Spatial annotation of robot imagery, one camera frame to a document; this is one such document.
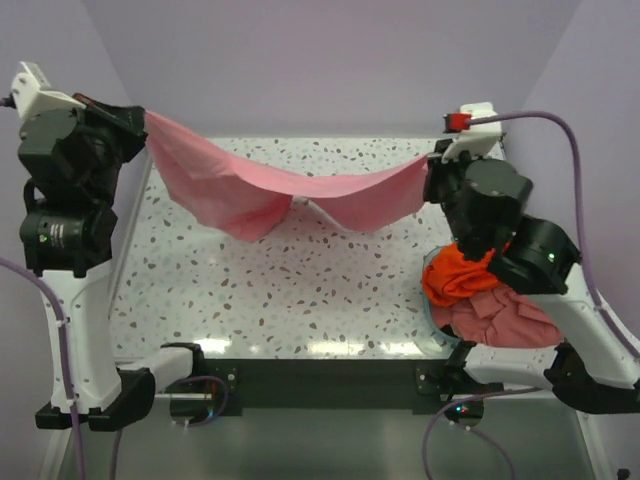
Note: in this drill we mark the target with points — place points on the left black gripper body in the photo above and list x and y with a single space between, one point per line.
114 138

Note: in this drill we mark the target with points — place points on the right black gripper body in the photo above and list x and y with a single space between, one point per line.
442 179

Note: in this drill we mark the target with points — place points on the light pink t shirt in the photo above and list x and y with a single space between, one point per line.
247 199

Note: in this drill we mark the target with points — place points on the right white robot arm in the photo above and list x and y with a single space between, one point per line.
484 200

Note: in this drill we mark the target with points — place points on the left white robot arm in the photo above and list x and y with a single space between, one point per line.
67 241

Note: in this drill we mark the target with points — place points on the orange t shirt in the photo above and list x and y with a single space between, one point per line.
448 278

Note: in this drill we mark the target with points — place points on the salmon pink t shirt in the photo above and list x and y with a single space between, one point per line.
498 318

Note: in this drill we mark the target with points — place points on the teal plastic basket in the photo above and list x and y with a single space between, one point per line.
446 342

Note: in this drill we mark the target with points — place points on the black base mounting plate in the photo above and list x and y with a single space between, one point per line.
421 386

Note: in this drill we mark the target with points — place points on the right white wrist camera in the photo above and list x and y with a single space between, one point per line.
479 139

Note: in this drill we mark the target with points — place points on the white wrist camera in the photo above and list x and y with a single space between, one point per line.
33 94
479 139

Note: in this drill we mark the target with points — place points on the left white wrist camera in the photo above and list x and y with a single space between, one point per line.
33 94

